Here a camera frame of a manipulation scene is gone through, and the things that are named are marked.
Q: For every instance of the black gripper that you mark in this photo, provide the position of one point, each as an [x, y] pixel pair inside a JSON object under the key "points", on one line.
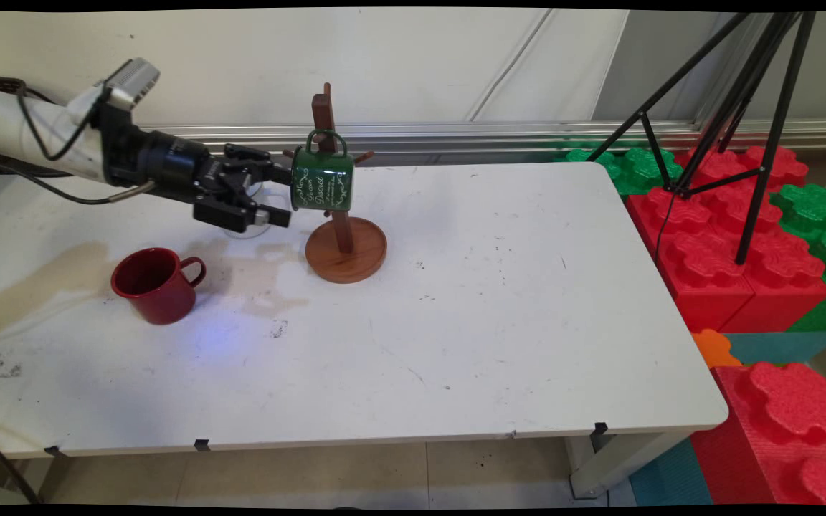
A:
{"points": [[169, 165]]}

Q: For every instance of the green enamel mug white lettering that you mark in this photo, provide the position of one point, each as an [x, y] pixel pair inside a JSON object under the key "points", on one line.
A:
{"points": [[321, 188]]}

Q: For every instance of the brown wooden mug tree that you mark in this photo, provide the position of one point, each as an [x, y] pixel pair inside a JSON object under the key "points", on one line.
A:
{"points": [[345, 259]]}

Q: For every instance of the red enamel mug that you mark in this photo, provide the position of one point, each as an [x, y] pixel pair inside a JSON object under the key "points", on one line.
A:
{"points": [[162, 297]]}

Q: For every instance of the black table edge clip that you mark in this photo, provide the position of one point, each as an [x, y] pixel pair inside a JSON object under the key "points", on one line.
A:
{"points": [[202, 445], [52, 451], [601, 428]]}

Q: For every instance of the white table leg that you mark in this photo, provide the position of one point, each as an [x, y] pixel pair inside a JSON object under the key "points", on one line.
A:
{"points": [[47, 479], [621, 459]]}

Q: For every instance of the green foam building block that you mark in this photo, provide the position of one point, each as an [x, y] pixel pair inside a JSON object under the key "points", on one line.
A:
{"points": [[639, 168], [811, 211]]}

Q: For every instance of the red foam building block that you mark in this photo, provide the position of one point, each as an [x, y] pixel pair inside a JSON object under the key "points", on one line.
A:
{"points": [[782, 168], [692, 287], [779, 294]]}

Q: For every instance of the orange foam piece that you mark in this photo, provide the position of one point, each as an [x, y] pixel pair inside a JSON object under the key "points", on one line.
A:
{"points": [[713, 350]]}

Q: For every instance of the black tripod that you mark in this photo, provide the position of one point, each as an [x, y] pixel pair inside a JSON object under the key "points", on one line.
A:
{"points": [[745, 244]]}

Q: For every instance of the teal foam mat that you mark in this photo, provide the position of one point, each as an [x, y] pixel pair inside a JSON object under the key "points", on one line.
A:
{"points": [[779, 347], [671, 476]]}

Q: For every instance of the large red foam block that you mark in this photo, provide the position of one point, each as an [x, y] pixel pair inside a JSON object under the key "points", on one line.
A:
{"points": [[779, 437]]}

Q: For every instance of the aluminium wall rail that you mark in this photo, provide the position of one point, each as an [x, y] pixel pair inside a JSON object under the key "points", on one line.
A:
{"points": [[456, 140]]}

